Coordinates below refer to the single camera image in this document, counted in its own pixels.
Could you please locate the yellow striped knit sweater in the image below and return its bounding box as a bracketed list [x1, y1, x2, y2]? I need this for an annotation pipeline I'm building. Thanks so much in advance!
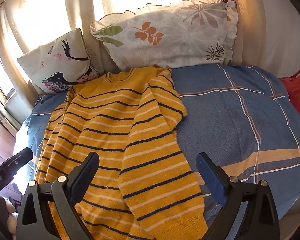
[35, 67, 207, 239]

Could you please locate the white leaf print pillow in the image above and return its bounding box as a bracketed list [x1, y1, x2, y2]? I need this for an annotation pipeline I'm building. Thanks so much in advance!
[90, 0, 238, 71]

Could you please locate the beige window curtain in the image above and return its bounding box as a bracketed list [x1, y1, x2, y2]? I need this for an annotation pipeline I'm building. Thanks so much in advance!
[0, 0, 266, 109]

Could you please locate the blue plaid bed sheet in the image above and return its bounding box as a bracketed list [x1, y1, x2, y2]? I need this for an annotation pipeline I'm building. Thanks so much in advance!
[14, 64, 300, 228]

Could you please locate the small floral bird cushion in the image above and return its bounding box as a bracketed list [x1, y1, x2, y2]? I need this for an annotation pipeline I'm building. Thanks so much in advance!
[17, 28, 97, 94]

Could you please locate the red cloth at bedside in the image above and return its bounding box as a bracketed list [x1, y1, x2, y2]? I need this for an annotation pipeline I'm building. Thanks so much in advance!
[280, 70, 300, 115]

